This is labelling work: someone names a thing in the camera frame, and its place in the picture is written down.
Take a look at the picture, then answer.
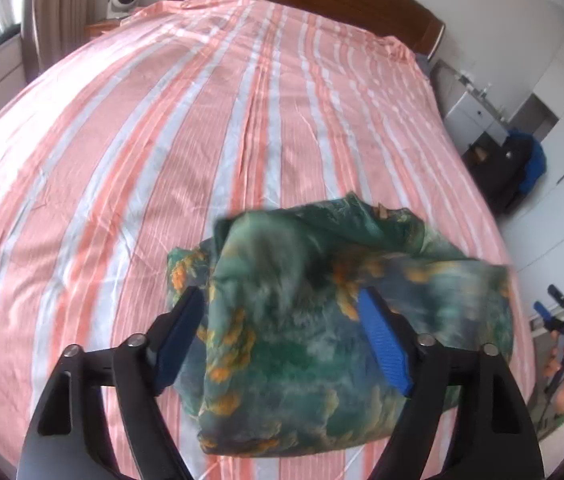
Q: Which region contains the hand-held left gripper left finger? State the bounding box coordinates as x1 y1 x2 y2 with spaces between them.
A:
17 286 207 480

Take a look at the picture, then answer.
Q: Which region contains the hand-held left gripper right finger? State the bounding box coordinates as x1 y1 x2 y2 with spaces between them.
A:
357 287 545 480

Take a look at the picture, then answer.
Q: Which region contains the green patterned jacket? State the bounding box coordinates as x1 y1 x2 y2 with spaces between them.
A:
166 192 515 458

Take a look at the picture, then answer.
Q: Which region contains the blue garment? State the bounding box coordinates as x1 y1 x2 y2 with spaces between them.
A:
509 130 547 196

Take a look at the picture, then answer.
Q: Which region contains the white wardrobe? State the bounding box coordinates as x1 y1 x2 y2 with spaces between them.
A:
506 0 564 281

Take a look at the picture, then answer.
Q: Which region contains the white dresser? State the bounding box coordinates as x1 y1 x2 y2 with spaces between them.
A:
444 60 512 156

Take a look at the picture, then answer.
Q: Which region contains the pink striped bed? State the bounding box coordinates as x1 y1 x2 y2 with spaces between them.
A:
0 0 535 480

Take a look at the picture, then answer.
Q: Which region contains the wooden nightstand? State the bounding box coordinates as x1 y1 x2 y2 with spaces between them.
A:
84 17 125 38

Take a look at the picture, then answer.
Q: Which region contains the white desk fan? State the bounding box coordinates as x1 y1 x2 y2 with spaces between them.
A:
107 0 140 20

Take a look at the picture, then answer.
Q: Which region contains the beige curtain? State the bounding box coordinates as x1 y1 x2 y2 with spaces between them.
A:
22 0 100 76

